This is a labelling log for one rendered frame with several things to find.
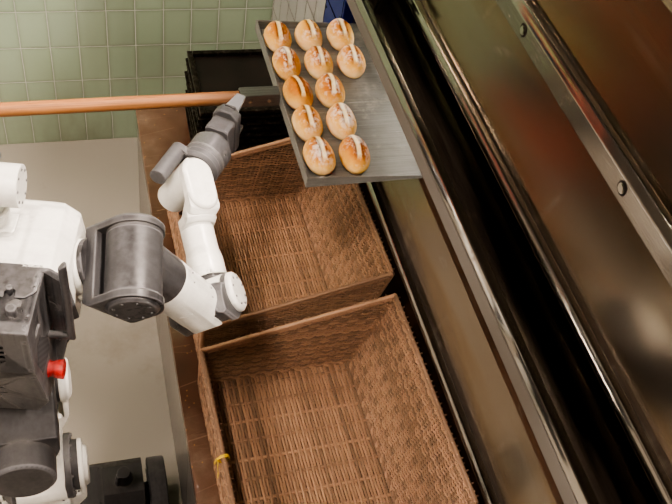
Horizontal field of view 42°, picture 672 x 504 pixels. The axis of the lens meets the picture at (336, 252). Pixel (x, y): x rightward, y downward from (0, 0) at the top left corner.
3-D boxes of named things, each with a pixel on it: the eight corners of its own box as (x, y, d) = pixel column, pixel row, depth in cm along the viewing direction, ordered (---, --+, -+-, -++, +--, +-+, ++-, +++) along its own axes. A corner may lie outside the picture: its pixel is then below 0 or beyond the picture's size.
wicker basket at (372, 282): (323, 191, 267) (337, 121, 246) (378, 340, 233) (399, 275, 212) (163, 206, 253) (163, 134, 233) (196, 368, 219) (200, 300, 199)
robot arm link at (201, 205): (209, 157, 174) (225, 218, 170) (189, 177, 180) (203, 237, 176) (180, 155, 170) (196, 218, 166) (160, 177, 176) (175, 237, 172)
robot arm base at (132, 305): (177, 321, 140) (150, 295, 130) (101, 332, 142) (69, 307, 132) (177, 238, 147) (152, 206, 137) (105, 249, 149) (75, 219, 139)
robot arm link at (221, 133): (245, 155, 192) (222, 189, 184) (206, 141, 193) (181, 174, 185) (249, 111, 183) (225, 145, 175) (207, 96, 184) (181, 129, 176)
